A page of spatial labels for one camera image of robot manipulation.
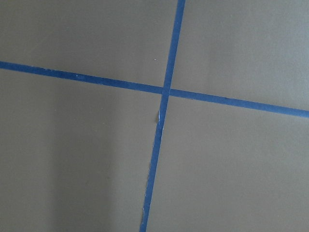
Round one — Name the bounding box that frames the blue tape strip crosswise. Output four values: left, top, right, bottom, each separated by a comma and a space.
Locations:
0, 61, 309, 118

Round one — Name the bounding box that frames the blue tape strip lengthwise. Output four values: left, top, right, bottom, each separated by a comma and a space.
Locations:
139, 0, 185, 232

